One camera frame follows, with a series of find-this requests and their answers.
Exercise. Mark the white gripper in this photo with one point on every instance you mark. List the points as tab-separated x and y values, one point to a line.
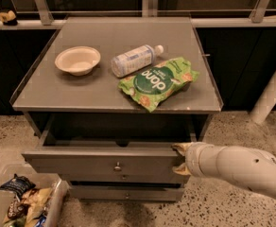
194	159

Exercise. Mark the grey top drawer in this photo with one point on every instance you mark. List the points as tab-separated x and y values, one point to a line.
103	143

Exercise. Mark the grey drawer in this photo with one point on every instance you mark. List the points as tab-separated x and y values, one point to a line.
103	143
127	178
125	193

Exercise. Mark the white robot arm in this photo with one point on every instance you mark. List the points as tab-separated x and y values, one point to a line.
248	168

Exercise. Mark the grey bottom drawer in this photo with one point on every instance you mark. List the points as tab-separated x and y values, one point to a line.
125	193

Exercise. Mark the grey drawer cabinet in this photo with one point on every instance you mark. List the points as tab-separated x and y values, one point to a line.
46	90

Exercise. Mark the grey middle drawer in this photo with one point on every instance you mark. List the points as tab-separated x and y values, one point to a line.
127	178

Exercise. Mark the green snack bag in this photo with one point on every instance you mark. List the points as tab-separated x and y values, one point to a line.
156	84

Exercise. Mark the clear plastic water bottle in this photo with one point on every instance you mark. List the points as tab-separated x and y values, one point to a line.
136	59

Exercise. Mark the white diagonal pole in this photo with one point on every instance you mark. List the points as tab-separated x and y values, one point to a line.
265	103

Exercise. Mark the white paper bowl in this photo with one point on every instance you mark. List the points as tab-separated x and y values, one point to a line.
78	60

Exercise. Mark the yellow chip bag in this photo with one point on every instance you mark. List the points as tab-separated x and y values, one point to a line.
36	200

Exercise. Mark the dark blue snack bag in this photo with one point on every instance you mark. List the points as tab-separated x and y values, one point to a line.
18	185

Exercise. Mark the brown snack bag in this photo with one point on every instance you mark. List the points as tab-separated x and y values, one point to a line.
16	210

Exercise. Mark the clear plastic storage bin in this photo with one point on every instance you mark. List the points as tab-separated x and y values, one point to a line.
42	180

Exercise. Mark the small yellow black object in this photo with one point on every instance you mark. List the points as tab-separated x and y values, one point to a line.
8	18

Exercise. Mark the metal railing frame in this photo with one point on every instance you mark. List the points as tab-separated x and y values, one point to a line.
52	14

